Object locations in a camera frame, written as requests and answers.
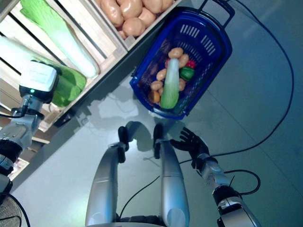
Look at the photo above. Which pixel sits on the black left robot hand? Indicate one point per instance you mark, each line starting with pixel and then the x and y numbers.
pixel 38 75

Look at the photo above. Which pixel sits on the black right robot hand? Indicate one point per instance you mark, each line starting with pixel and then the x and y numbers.
pixel 196 146

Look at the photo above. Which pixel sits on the napa cabbage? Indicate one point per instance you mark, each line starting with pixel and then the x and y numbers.
pixel 170 89
pixel 68 82
pixel 71 45

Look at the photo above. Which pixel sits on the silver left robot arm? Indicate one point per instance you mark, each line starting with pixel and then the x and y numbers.
pixel 21 128

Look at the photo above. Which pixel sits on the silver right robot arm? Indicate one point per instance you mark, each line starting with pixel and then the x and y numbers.
pixel 220 175

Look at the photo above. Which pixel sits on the blue plastic shopping basket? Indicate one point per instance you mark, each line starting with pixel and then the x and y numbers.
pixel 226 50

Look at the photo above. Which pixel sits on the grey woven basket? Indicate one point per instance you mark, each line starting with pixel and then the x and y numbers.
pixel 9 212

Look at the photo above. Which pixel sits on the orange tangerine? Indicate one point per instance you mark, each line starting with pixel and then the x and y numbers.
pixel 154 96

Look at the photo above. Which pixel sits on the green bell pepper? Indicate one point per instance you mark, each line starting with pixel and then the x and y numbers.
pixel 187 72

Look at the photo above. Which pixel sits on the slatted wooden crate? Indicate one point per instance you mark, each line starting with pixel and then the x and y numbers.
pixel 113 56

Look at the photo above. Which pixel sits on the red bell pepper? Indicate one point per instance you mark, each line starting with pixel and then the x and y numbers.
pixel 191 63

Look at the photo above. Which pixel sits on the black robot pelvis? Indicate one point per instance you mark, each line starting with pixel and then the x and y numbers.
pixel 139 221

